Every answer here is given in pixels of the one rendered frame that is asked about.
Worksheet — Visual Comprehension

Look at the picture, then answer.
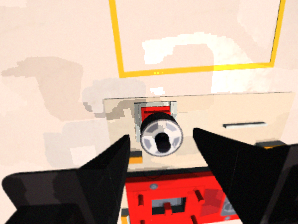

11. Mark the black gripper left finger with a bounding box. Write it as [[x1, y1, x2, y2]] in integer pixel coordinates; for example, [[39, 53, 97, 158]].
[[1, 134, 131, 224]]

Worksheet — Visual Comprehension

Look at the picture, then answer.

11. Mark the yellow rectangular outline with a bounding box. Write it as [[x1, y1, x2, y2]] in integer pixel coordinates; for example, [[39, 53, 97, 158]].
[[109, 0, 286, 78]]

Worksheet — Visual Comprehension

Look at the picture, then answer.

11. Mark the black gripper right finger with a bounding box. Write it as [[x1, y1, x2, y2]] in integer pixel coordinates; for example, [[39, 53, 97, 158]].
[[193, 128, 298, 224]]

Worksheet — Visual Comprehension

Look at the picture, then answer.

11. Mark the black and grey wheel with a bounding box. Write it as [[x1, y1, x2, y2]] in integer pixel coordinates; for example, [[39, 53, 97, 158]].
[[140, 112, 184, 157]]

